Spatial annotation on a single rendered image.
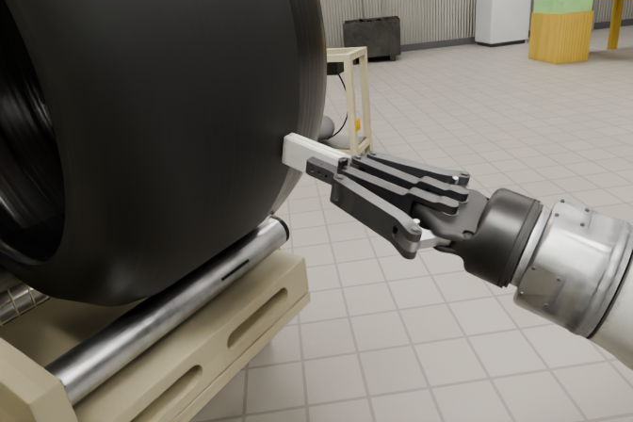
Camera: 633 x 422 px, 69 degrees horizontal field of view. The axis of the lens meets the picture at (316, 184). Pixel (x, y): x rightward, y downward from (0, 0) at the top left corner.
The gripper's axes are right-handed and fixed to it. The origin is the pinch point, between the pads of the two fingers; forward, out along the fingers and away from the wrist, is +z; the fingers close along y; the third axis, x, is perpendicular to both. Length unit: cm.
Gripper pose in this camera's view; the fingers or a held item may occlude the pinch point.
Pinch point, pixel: (315, 159)
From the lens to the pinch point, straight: 45.2
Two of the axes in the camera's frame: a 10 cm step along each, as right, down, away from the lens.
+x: -1.1, 8.5, 5.2
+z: -8.2, -3.7, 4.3
